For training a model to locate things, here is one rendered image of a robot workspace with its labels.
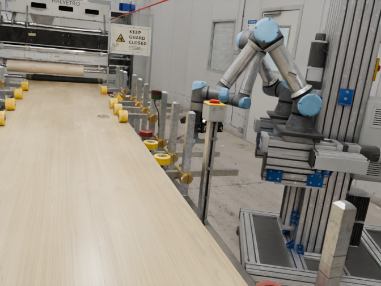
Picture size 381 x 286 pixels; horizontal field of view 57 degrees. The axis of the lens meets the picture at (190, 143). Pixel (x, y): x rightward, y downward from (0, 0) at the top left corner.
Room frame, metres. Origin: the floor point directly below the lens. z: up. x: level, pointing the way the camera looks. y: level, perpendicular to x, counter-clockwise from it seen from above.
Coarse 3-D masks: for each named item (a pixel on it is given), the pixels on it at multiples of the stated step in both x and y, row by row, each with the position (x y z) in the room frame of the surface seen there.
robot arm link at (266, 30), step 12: (264, 24) 1.78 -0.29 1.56; (276, 24) 1.77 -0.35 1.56; (264, 36) 1.77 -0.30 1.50; (276, 36) 1.76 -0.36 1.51; (264, 48) 1.81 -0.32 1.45; (276, 48) 1.79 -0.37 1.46; (276, 60) 1.80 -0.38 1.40; (288, 60) 1.78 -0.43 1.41; (288, 72) 1.78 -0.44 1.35; (288, 84) 1.80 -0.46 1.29; (300, 84) 1.77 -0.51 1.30; (300, 96) 1.76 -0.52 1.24; (312, 96) 1.73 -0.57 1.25; (300, 108) 1.74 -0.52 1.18; (312, 108) 1.74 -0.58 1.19
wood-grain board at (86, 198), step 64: (0, 128) 1.86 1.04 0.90; (64, 128) 1.99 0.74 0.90; (128, 128) 2.15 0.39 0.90; (0, 192) 1.07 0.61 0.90; (64, 192) 1.12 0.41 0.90; (128, 192) 1.17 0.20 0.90; (0, 256) 0.73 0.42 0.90; (64, 256) 0.76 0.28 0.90; (128, 256) 0.78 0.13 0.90; (192, 256) 0.81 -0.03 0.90
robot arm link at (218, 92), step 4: (208, 88) 1.85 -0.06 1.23; (212, 88) 1.85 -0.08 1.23; (216, 88) 1.85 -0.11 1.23; (220, 88) 1.85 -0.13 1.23; (224, 88) 1.85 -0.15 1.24; (208, 92) 1.84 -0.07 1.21; (212, 92) 1.83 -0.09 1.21; (216, 92) 1.83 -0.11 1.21; (220, 92) 1.83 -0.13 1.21; (224, 92) 1.83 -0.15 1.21; (208, 96) 1.84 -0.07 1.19; (212, 96) 1.83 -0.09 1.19; (216, 96) 1.83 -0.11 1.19; (220, 96) 1.83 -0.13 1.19; (224, 96) 1.83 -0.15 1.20; (220, 100) 1.84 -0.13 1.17; (224, 100) 1.84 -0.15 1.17
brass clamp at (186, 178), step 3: (177, 168) 1.67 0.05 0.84; (180, 168) 1.67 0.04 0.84; (180, 171) 1.63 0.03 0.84; (180, 174) 1.62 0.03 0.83; (183, 174) 1.60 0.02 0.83; (186, 174) 1.60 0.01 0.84; (189, 174) 1.60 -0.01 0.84; (180, 177) 1.62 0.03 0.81; (183, 177) 1.59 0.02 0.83; (186, 177) 1.59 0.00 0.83; (189, 177) 1.59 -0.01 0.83; (192, 177) 1.61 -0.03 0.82; (180, 180) 1.61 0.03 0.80; (183, 180) 1.58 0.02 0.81; (186, 180) 1.59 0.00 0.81; (189, 180) 1.59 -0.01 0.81; (186, 183) 1.59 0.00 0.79; (189, 183) 1.59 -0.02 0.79
